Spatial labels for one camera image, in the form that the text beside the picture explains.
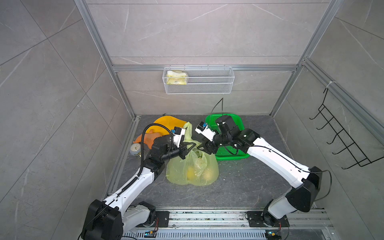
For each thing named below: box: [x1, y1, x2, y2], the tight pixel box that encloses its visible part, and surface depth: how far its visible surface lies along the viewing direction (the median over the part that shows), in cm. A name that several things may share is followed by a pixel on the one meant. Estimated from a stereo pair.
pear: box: [199, 168, 218, 184], surface depth 81 cm
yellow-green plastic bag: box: [165, 121, 219, 186], surface depth 74 cm
